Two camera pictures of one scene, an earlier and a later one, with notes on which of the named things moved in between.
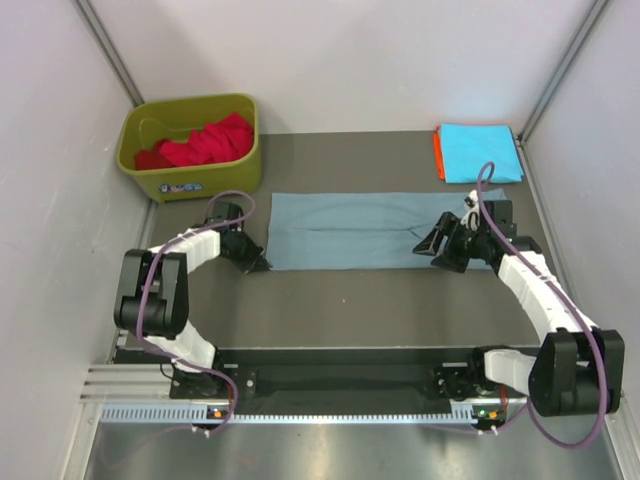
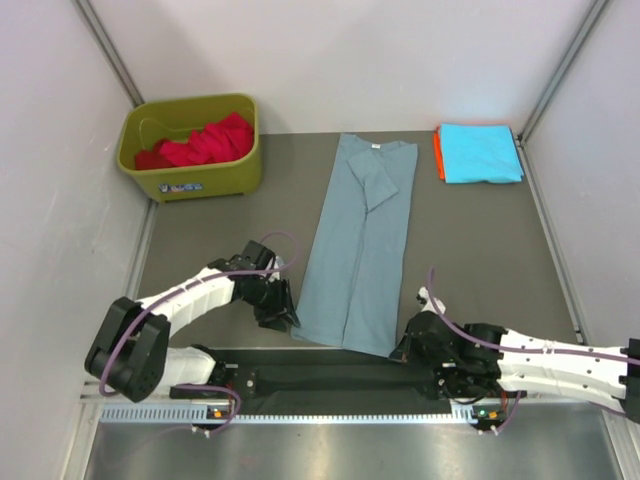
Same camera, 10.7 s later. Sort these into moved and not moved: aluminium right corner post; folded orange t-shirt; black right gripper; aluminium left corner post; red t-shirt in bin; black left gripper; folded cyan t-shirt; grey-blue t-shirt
Moved: black left gripper; grey-blue t-shirt; black right gripper
Not moved: aluminium right corner post; folded orange t-shirt; aluminium left corner post; folded cyan t-shirt; red t-shirt in bin
